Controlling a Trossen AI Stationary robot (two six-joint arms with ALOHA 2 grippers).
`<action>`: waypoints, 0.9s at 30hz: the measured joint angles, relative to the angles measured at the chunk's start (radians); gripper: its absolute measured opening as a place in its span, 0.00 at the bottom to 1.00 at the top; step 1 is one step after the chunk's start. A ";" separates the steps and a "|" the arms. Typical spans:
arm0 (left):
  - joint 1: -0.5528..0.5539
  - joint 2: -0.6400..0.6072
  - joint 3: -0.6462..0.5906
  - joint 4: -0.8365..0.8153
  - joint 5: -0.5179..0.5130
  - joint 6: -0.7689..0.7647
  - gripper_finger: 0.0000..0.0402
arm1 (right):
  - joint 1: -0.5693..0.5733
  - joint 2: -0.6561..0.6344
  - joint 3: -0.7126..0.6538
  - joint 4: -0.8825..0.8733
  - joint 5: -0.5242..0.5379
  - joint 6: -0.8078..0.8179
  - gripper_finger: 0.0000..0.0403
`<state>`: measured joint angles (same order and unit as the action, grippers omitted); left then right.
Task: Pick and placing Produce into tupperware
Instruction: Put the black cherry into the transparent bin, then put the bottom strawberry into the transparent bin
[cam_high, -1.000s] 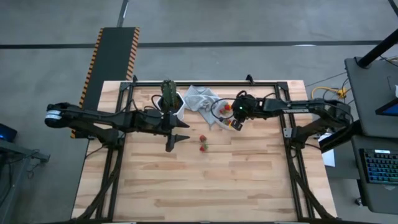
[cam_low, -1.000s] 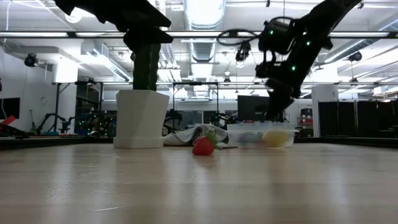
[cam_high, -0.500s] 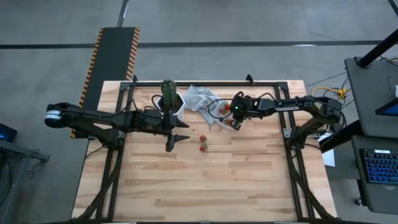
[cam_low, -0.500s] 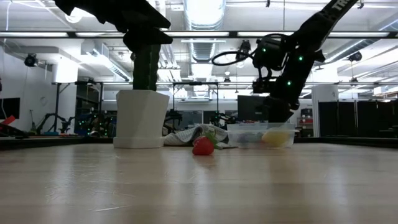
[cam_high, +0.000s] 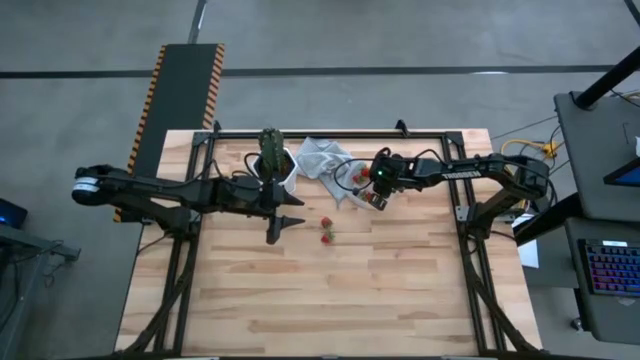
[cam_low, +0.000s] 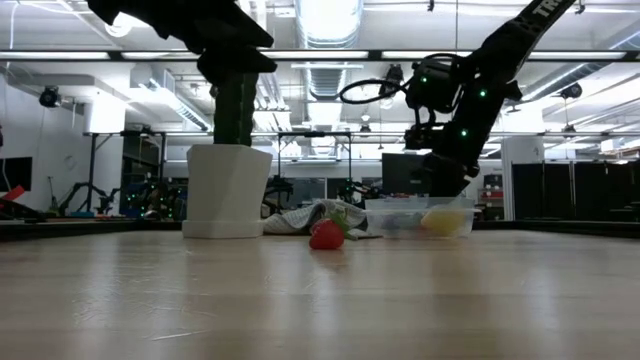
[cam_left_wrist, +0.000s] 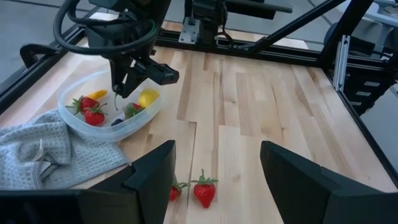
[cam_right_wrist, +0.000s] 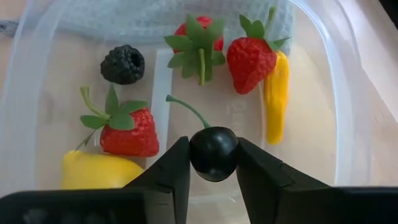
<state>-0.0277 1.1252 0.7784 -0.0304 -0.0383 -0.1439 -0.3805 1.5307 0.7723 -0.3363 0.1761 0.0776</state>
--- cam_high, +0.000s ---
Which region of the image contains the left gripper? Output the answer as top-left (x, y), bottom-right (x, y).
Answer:
top-left (257, 172), bottom-right (307, 246)

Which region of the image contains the grey waffle dish cloth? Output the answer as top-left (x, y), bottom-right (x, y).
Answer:
top-left (294, 135), bottom-right (359, 206)

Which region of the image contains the green artificial cactus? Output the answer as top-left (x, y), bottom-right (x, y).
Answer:
top-left (258, 127), bottom-right (286, 179)

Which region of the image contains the white paper sheet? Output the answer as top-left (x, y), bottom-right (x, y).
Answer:
top-left (512, 213), bottom-right (541, 270)

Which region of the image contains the black hazard-striped floor mat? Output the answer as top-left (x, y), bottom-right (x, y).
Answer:
top-left (118, 43), bottom-right (226, 224)

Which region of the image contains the grey desk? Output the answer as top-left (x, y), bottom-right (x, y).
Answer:
top-left (564, 217), bottom-right (640, 346)
top-left (553, 91), bottom-right (640, 224)

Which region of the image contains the grey lower desk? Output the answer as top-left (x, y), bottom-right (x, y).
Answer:
top-left (564, 217), bottom-right (640, 346)

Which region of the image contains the keyboard with coloured backlight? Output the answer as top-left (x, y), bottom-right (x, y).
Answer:
top-left (577, 238), bottom-right (640, 297)

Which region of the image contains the blue-lit tablet screen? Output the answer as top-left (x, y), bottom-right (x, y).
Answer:
top-left (603, 158), bottom-right (640, 189)

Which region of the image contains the black stand pole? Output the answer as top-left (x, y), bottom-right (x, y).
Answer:
top-left (573, 44), bottom-right (640, 110)

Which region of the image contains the grey metal stand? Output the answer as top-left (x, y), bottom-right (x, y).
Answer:
top-left (0, 222), bottom-right (81, 360)

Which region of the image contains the blue-lit dark device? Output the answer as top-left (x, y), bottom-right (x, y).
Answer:
top-left (0, 197), bottom-right (29, 230)

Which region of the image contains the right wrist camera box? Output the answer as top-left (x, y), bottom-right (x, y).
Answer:
top-left (371, 158), bottom-right (404, 190)

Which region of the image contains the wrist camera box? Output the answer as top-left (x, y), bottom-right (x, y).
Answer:
top-left (219, 172), bottom-right (264, 211)
top-left (371, 158), bottom-right (404, 190)

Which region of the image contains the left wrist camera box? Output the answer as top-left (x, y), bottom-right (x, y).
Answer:
top-left (219, 172), bottom-right (264, 211)

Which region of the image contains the black left camera cable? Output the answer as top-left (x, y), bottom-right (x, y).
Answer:
top-left (243, 151), bottom-right (274, 179)

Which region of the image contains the yellow power cable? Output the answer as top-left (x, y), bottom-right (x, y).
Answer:
top-left (499, 138), bottom-right (559, 161)

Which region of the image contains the thin grey floor cable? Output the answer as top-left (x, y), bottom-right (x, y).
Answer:
top-left (491, 115), bottom-right (559, 140)

